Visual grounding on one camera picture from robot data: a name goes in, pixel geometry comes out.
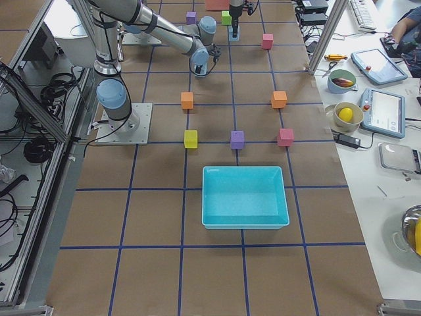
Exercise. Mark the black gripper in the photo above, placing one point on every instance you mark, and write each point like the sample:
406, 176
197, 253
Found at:
198, 70
235, 11

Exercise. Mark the light blue block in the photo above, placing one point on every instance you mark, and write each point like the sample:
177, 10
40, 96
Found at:
200, 74

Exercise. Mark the green block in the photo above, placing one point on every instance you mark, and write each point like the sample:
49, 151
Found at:
226, 19

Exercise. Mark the pink plastic tray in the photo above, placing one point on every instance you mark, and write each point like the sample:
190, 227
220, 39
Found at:
217, 5

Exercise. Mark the pink block left near desk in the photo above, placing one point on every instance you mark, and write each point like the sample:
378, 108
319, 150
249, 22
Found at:
267, 41

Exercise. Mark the pink block desk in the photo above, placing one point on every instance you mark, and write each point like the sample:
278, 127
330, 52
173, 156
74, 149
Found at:
285, 137
267, 41

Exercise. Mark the purple block left side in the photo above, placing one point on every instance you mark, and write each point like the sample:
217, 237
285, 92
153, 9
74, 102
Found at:
191, 17

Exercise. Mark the purple block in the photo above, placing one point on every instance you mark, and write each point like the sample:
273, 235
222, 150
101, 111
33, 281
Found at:
191, 17
237, 139

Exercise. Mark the orange block near base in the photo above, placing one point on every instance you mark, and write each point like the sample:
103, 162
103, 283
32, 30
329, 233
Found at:
187, 100

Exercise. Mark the orange block near desk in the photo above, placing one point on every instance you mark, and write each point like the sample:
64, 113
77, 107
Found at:
278, 99

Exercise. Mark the yellow block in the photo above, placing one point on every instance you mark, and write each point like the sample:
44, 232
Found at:
191, 139

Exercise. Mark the purple block right side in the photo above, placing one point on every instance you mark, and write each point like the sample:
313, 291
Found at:
237, 139

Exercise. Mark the yellow tool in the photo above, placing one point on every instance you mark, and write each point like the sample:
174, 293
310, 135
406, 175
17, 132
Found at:
335, 57

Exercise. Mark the scissors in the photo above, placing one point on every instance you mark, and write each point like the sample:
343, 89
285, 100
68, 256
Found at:
331, 65

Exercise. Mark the pink block right near desk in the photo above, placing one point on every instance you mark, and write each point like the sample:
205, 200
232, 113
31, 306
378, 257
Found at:
285, 137

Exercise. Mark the blue bowl with fruit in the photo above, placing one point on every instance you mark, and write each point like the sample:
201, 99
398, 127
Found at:
341, 81

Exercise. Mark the white keyboard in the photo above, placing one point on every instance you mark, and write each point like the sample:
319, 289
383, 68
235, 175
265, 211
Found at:
361, 15

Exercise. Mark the teach pendant far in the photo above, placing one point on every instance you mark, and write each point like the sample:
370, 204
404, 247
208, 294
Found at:
377, 67

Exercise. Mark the teach pendant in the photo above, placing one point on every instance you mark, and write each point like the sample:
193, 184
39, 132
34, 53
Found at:
384, 113
377, 67

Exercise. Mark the yellow lemon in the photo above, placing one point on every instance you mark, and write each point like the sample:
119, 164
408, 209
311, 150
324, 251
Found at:
345, 114

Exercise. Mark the cyan plastic tray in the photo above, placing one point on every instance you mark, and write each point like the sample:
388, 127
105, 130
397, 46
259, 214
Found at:
248, 198

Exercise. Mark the beige bowl with lemon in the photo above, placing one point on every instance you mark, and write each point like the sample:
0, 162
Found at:
347, 126

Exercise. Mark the black power adapter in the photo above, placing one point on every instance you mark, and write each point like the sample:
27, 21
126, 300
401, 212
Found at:
346, 140

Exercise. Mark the person at desk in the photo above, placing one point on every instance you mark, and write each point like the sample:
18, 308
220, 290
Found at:
405, 30

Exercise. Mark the teach pendant near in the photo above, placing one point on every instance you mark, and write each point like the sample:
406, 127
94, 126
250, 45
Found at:
384, 113

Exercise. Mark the kitchen scale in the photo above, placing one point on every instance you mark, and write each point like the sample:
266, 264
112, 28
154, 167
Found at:
399, 157

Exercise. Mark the steel bowl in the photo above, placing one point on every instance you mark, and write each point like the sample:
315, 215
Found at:
407, 239

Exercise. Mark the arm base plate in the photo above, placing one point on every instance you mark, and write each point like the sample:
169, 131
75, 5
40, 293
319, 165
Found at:
140, 39
134, 131

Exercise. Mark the aluminium frame post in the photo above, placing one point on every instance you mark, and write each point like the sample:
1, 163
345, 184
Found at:
327, 33

